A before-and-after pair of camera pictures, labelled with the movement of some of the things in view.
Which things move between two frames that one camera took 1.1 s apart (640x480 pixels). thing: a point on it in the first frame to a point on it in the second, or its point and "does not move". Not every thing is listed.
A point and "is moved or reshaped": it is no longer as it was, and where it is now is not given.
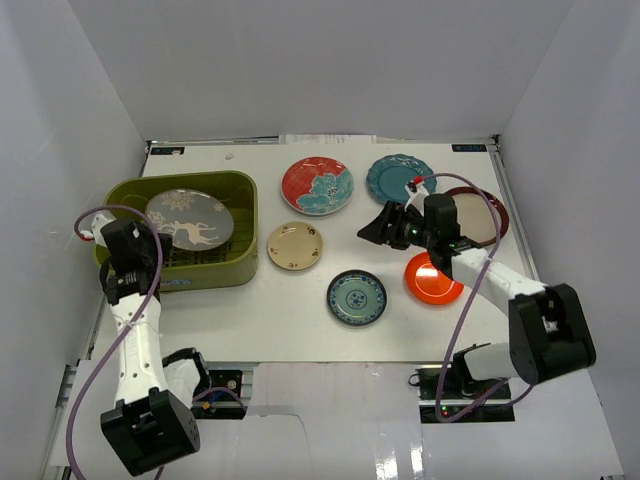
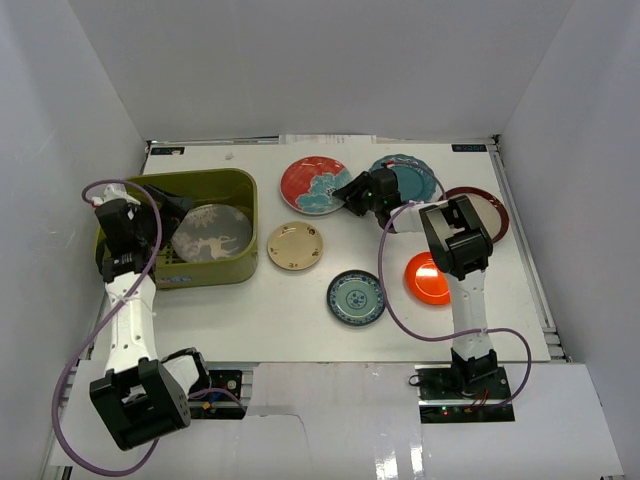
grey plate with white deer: [195, 220] is moved or reshaped
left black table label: [166, 150] does not move
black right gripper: [379, 232] to [352, 192]
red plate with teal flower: [317, 185] does not move
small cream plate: [295, 246] does not move
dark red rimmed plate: [475, 219] does not move
